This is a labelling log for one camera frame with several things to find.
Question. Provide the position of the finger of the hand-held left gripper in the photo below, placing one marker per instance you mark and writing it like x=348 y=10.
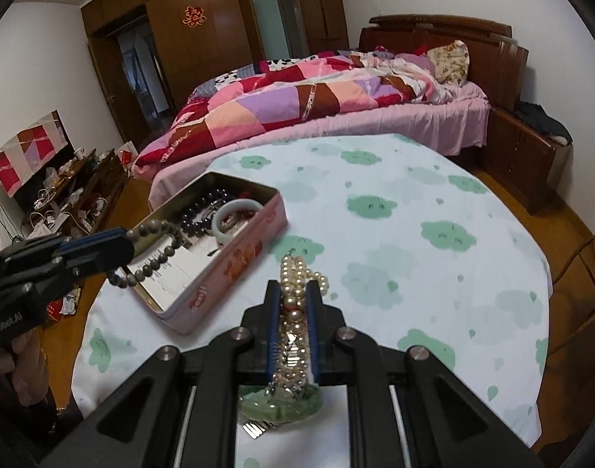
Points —
x=97 y=238
x=107 y=256

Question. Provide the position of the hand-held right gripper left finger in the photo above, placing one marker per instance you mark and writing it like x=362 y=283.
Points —
x=273 y=331

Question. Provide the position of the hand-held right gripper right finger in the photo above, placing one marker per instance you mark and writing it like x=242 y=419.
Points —
x=313 y=331

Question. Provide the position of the pink metal tin box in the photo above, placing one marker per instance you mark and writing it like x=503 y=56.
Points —
x=239 y=263

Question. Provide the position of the person's left hand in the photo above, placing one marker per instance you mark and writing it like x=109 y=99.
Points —
x=19 y=370

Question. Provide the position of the wooden television stand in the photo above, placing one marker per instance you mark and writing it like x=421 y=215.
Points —
x=102 y=185

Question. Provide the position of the printed paper booklet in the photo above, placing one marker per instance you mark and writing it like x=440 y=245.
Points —
x=180 y=268

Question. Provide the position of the red white paper bag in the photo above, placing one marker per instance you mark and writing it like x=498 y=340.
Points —
x=126 y=153

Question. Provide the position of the silver metal watch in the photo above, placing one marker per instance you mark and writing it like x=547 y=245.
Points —
x=256 y=427

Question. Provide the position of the flat screen television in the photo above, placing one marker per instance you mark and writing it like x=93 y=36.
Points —
x=29 y=156

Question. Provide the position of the white green cloud tablecloth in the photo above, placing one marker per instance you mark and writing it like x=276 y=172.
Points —
x=399 y=253

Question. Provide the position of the brown wooden wardrobe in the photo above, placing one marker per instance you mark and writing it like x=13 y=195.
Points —
x=219 y=48

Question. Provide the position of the patchwork pink red quilt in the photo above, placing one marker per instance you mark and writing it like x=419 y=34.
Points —
x=278 y=102

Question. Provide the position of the wooden bed pink sheet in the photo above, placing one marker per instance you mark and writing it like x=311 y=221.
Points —
x=399 y=117

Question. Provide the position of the red paper decoration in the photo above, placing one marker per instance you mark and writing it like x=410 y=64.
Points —
x=194 y=16

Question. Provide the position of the wooden nightstand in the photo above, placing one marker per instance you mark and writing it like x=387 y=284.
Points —
x=521 y=161

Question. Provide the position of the floral pillow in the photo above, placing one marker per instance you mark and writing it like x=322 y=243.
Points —
x=448 y=61

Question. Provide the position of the dark clothes pile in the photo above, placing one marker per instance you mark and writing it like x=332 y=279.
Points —
x=541 y=122

